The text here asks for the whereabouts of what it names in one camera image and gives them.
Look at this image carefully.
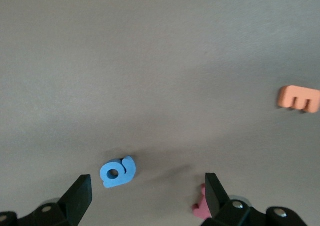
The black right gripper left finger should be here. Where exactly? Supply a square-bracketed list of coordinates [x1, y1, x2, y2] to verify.
[0, 174, 93, 226]

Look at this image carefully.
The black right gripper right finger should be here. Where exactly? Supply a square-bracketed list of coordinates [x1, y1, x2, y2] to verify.
[201, 173, 308, 226]

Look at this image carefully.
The red foam letter r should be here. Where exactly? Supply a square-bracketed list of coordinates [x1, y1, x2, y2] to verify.
[191, 183, 213, 221]

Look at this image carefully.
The blue foam letter a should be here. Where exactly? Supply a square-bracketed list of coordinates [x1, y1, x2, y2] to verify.
[99, 155, 138, 189]

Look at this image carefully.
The orange foam letter E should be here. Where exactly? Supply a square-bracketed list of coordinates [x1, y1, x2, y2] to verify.
[276, 85, 320, 114]

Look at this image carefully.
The brown table cover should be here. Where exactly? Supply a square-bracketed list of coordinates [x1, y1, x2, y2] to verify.
[0, 0, 320, 226]

